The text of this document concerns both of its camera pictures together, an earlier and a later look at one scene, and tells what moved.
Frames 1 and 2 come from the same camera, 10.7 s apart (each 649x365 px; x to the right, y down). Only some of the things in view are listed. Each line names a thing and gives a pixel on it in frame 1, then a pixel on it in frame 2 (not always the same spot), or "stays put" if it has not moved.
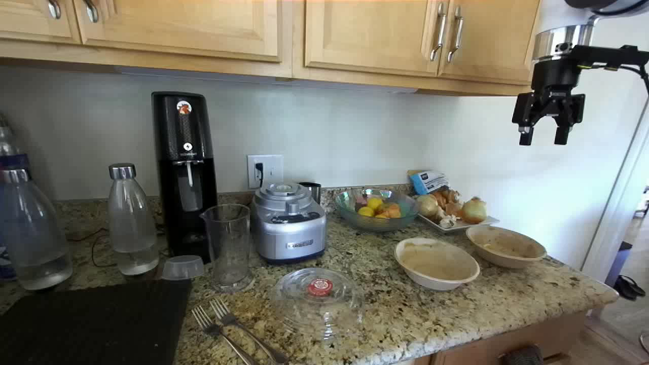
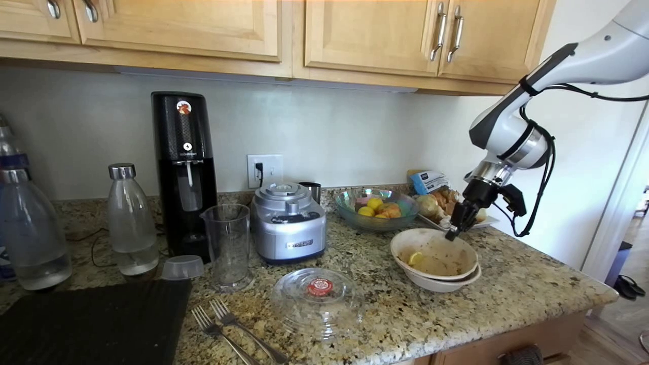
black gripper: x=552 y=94 → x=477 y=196
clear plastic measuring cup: x=229 y=246 stays put
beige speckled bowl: x=504 y=248 → x=434 y=262
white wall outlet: x=271 y=169 stays put
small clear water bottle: x=130 y=223 stays put
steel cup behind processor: x=315 y=190 stays put
